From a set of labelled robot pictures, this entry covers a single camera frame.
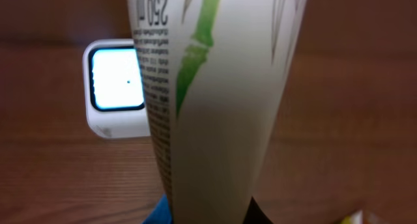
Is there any white tube gold cap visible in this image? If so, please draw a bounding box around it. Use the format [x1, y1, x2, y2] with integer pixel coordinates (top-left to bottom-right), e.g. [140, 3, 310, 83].
[127, 0, 307, 223]

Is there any white barcode scanner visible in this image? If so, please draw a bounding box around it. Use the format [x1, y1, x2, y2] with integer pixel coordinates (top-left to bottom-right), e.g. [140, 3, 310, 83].
[82, 38, 151, 139]

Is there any green yellow snack pouch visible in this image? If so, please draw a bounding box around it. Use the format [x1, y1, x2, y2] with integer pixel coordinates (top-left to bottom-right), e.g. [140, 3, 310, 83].
[338, 210, 378, 224]

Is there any mint green wipes pack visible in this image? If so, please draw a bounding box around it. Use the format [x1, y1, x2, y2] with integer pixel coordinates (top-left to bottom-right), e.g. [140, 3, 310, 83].
[143, 195, 173, 224]

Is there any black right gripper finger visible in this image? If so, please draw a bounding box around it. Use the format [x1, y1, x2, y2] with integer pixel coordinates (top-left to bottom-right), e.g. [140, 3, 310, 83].
[243, 197, 273, 224]

